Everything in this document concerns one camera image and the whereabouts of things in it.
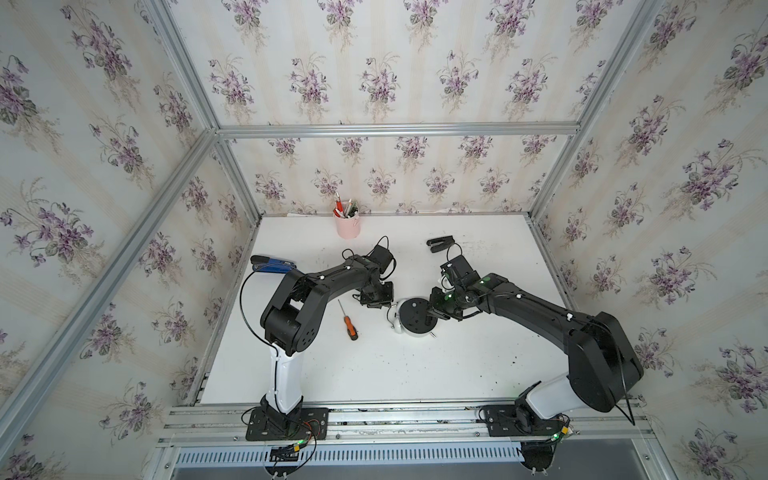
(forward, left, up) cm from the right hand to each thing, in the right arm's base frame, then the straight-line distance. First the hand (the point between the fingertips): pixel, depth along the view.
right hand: (426, 311), depth 85 cm
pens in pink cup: (+39, +27, +3) cm, 48 cm away
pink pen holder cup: (+34, +27, -2) cm, 44 cm away
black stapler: (+31, -7, -6) cm, 32 cm away
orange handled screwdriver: (-2, +23, -7) cm, 24 cm away
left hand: (+6, +10, -8) cm, 14 cm away
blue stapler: (+19, +52, -4) cm, 56 cm away
